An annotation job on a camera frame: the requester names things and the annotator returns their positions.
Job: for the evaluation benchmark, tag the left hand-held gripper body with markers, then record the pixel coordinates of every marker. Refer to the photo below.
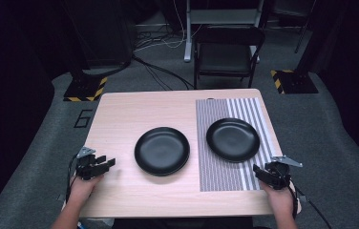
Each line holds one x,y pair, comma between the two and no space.
87,167

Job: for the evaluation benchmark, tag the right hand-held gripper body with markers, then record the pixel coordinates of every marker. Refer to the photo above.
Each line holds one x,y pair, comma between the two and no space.
279,173

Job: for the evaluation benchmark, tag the black round plate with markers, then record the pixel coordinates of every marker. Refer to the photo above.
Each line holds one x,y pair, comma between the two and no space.
232,140
161,151

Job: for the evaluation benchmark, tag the person's left hand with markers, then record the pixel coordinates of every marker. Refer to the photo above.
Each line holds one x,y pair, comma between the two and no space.
83,189

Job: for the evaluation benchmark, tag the person's right hand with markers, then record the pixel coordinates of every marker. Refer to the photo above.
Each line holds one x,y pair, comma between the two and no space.
278,198

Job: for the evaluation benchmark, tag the striped brown white placemat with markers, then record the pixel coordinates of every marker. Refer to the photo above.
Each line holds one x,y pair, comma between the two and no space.
219,175

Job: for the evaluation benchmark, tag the black yellow striped stand base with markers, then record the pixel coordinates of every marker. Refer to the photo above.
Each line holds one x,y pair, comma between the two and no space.
83,90
293,82

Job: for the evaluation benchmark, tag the black folding chair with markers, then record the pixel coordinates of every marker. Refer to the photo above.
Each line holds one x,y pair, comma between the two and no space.
225,54

